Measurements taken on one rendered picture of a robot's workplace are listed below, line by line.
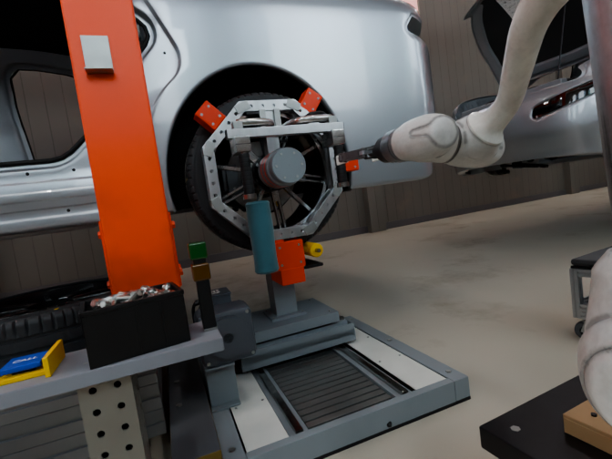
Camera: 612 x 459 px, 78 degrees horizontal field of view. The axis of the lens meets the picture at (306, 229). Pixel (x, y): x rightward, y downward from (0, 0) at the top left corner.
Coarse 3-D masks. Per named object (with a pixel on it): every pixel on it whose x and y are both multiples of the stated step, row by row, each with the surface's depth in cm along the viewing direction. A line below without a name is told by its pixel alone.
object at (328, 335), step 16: (288, 336) 158; (304, 336) 155; (320, 336) 158; (336, 336) 160; (352, 336) 163; (256, 352) 148; (272, 352) 151; (288, 352) 153; (304, 352) 155; (240, 368) 150; (256, 368) 148
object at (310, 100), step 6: (306, 90) 151; (312, 90) 152; (306, 96) 151; (312, 96) 152; (318, 96) 152; (300, 102) 152; (306, 102) 151; (312, 102) 152; (318, 102) 152; (306, 108) 151; (312, 108) 151
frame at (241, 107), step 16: (240, 112) 141; (256, 112) 148; (288, 112) 153; (304, 112) 151; (224, 128) 140; (208, 144) 137; (208, 160) 138; (208, 176) 138; (336, 176) 156; (208, 192) 142; (336, 192) 156; (224, 208) 140; (320, 208) 154; (240, 224) 143; (304, 224) 156
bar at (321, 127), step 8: (240, 128) 123; (248, 128) 124; (256, 128) 125; (264, 128) 126; (272, 128) 127; (280, 128) 128; (288, 128) 128; (296, 128) 130; (304, 128) 131; (312, 128) 132; (320, 128) 133; (328, 128) 134; (336, 128) 135; (232, 136) 122; (256, 136) 125; (264, 136) 126; (272, 136) 128; (280, 136) 130
